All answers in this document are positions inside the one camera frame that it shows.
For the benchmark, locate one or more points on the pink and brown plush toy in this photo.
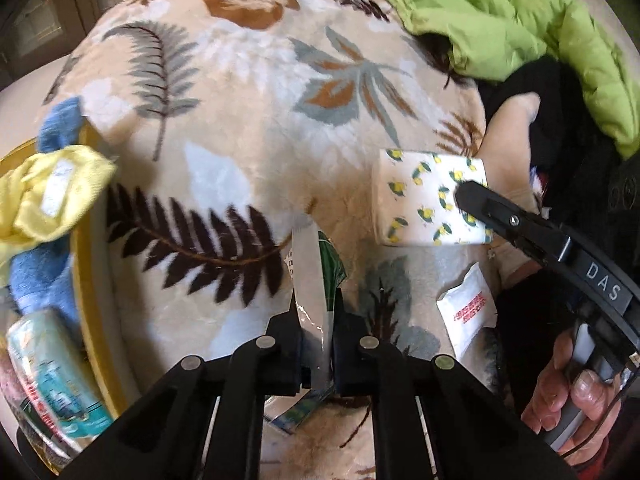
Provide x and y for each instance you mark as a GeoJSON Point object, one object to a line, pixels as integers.
{"type": "Point", "coordinates": [38, 434]}

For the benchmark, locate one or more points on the gold cardboard box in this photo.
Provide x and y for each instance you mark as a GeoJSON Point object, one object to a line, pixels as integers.
{"type": "Point", "coordinates": [102, 346]}

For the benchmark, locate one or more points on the ornate glass wooden door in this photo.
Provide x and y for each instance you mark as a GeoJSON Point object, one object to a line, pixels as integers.
{"type": "Point", "coordinates": [37, 32]}

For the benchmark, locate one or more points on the leaf patterned beige blanket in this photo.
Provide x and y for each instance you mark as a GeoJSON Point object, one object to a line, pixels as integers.
{"type": "Point", "coordinates": [228, 119]}

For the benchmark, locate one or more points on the white red-text packet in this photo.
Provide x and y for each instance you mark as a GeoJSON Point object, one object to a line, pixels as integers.
{"type": "Point", "coordinates": [466, 309]}

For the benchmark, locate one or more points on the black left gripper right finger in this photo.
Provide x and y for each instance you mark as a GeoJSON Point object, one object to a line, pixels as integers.
{"type": "Point", "coordinates": [432, 419]}

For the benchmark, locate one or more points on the teal cartoon tissue pack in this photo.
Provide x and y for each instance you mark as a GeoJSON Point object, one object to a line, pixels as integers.
{"type": "Point", "coordinates": [57, 380]}

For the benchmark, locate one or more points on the yellow terry towel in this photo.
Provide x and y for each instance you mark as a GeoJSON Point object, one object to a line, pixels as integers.
{"type": "Point", "coordinates": [46, 196]}

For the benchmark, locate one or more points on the green white medicine packet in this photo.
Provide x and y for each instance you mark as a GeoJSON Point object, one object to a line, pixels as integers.
{"type": "Point", "coordinates": [316, 271]}

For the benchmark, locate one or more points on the blue terry towel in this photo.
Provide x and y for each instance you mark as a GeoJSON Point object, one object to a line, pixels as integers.
{"type": "Point", "coordinates": [42, 278]}

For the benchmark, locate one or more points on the lemon print tissue pack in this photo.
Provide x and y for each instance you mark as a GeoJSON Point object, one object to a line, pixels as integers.
{"type": "Point", "coordinates": [413, 199]}

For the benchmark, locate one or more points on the person's right hand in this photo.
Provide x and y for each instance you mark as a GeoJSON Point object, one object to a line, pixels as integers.
{"type": "Point", "coordinates": [587, 393]}

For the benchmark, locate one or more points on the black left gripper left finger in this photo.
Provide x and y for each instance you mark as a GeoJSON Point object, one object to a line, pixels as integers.
{"type": "Point", "coordinates": [202, 419]}

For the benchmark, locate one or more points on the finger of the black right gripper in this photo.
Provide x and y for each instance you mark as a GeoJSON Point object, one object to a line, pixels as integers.
{"type": "Point", "coordinates": [539, 239]}

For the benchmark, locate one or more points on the green puffy jacket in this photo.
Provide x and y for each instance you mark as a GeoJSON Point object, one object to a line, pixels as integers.
{"type": "Point", "coordinates": [491, 39]}

